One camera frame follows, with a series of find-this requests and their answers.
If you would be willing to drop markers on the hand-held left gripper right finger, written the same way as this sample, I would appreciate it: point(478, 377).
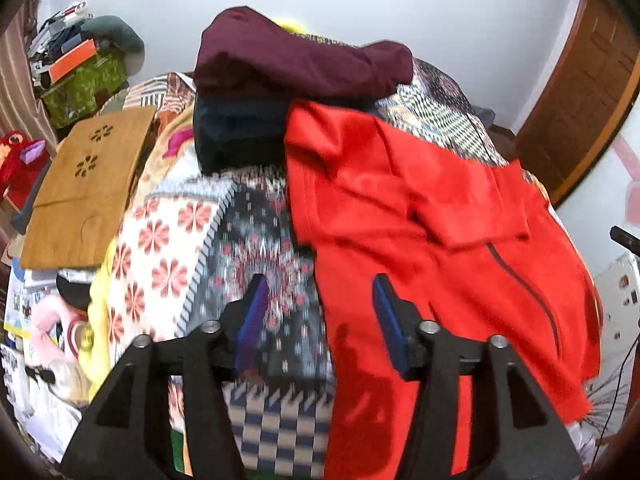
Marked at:
point(387, 325)

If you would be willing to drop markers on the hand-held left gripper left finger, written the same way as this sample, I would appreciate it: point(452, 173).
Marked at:
point(250, 320)

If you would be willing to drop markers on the red jacket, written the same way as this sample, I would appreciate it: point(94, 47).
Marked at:
point(400, 210)

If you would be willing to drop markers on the patterned patchwork quilt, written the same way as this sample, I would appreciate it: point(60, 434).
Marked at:
point(240, 240)

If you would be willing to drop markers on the yellow cloth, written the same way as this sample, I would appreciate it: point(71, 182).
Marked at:
point(100, 340)

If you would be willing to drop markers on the navy garment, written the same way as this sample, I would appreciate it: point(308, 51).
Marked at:
point(235, 130)

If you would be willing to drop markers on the pink plush toy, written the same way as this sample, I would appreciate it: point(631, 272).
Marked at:
point(50, 320)

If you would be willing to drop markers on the wooden lap desk board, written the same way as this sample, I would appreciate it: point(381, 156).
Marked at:
point(85, 200)

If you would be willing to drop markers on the black bar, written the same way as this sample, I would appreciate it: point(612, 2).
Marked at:
point(625, 239)

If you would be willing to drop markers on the maroon garment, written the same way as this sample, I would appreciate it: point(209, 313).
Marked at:
point(300, 60)

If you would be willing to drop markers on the red plush toy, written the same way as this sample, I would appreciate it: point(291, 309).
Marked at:
point(20, 165)

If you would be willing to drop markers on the green printed box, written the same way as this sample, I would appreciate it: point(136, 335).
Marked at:
point(85, 90)

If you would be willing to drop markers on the yellow plush item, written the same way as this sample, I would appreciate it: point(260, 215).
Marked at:
point(292, 26)

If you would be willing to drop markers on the brown wooden door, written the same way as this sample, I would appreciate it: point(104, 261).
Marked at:
point(585, 100)

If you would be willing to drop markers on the grey-green cushion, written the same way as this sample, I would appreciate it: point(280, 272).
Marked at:
point(122, 35)

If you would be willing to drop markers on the orange box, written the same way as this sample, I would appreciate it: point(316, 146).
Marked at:
point(72, 60)

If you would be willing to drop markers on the striped curtain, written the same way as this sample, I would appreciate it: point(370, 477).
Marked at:
point(20, 90)

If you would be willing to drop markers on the pink wall sticker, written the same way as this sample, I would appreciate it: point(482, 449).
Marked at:
point(627, 157)

